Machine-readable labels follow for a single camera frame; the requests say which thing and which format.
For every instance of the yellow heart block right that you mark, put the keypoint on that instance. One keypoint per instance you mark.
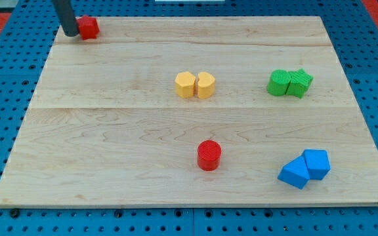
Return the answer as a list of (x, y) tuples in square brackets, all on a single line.
[(206, 85)]

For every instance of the red star block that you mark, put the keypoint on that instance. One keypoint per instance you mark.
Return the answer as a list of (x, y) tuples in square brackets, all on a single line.
[(88, 27)]

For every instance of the green cylinder block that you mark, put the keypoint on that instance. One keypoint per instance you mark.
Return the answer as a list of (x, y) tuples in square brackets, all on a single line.
[(279, 82)]

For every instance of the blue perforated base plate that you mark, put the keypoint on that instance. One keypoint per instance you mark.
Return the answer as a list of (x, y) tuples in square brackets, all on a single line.
[(25, 41)]

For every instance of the red cylinder block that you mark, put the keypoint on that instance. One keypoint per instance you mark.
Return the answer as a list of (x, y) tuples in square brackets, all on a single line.
[(209, 155)]

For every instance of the yellow hexagon block left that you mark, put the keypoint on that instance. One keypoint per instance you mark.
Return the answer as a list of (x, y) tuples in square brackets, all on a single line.
[(185, 84)]

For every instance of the wooden board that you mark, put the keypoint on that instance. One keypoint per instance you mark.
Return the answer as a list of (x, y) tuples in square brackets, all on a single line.
[(106, 129)]

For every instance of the blue pentagon block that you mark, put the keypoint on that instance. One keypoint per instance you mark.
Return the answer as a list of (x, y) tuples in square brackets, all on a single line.
[(317, 162)]

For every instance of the blue triangle block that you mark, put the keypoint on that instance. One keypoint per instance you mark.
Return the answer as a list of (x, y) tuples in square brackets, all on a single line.
[(295, 173)]

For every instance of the green star block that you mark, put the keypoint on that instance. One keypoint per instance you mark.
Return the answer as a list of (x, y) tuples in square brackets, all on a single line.
[(300, 83)]

